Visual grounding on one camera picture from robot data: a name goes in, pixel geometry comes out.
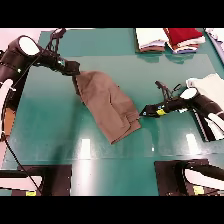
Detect red folded garment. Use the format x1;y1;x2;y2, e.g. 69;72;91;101
164;28;205;48

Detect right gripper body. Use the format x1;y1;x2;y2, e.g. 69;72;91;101
138;103;168;119

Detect brown folded garment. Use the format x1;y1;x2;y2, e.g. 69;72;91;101
137;43;167;54

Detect cream garment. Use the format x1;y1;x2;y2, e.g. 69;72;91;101
185;72;224;112

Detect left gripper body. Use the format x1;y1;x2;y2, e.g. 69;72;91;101
60;58;82;77

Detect black cable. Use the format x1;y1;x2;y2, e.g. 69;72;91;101
0;130;45;196

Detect white folded garment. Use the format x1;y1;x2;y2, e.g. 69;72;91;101
134;28;170;48

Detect black and white garment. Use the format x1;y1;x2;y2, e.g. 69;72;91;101
191;109;224;143

